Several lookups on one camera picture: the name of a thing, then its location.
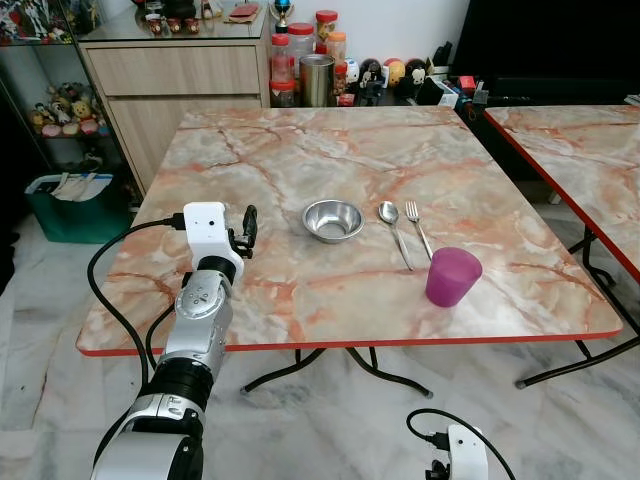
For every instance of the white papers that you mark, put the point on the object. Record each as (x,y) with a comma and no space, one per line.
(80,186)

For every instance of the small red-lidded jar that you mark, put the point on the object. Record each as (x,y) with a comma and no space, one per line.
(283,95)

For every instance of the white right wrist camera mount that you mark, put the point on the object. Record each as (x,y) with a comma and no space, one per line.
(466,452)

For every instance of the white small figurine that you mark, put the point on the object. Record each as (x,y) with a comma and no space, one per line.
(352,70)

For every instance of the steel spoon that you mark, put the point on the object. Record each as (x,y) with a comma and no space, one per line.
(388,212)

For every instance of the plush toys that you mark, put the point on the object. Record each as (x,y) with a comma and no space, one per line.
(70,110)

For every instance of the tall red-lidded snack jar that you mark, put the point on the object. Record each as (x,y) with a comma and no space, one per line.
(326,22)

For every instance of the purple plastic cup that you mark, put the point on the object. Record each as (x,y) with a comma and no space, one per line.
(452,280)

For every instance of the stainless steel bowl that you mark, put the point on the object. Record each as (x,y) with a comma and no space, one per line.
(333,222)

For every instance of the clear red-lidded plastic jar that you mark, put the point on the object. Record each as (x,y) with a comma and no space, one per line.
(281,60)

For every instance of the large red-lidded plastic jar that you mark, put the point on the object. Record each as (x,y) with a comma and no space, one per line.
(300,40)

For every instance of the black and white figurine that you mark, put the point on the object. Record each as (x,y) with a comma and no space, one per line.
(371,80)

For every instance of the yellow figurine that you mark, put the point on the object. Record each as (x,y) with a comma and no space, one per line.
(395,72)

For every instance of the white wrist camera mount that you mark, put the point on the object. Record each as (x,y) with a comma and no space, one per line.
(207,225)
(466,452)

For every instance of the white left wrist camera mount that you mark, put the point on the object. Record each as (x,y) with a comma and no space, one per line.
(207,225)

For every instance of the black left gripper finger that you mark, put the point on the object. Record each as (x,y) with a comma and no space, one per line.
(250,220)

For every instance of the black flat television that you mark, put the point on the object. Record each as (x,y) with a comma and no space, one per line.
(550,40)

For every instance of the steel canister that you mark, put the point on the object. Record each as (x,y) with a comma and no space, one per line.
(317,82)

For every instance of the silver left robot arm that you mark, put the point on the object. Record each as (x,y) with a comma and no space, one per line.
(198,325)

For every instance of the steel fork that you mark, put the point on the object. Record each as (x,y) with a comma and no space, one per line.
(412,213)

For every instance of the red pouch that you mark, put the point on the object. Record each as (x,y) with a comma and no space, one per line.
(243,12)

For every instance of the gold trophy with blue ball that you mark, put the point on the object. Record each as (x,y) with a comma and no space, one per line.
(283,15)

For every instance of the glass display cabinet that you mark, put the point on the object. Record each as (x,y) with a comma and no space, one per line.
(40,60)

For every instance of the black round-eared figurine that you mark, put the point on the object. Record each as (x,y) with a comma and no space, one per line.
(415,78)

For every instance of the marble pattern folding table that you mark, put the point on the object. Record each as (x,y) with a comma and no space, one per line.
(590,160)
(300,290)

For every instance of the small red box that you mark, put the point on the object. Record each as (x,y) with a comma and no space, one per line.
(466,84)

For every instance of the light wooden cabinet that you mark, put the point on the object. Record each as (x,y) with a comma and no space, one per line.
(170,80)

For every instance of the green storage bin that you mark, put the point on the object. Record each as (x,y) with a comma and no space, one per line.
(75,220)

